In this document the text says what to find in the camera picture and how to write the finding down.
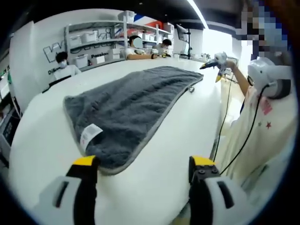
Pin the white chest device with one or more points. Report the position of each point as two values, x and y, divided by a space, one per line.
260 72

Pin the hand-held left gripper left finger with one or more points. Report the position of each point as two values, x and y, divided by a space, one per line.
70 199

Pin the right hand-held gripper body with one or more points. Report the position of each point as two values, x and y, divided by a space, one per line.
221 61

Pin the group of white storage boxes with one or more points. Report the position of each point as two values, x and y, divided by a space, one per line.
89 37

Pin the metal shelf rack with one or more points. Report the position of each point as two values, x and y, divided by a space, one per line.
98 24

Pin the grey towel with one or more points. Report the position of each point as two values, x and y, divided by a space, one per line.
131 105

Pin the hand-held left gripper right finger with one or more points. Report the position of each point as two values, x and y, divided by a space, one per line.
211 201

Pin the white table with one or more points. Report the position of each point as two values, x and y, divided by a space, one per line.
152 187

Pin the ceiling light strip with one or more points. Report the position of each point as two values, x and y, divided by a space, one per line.
198 12

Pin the person's right hand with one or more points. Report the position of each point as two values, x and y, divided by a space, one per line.
230 66

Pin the black laptop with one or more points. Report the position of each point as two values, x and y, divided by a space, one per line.
58 80

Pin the person's white printed shirt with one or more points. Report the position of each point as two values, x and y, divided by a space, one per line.
269 140

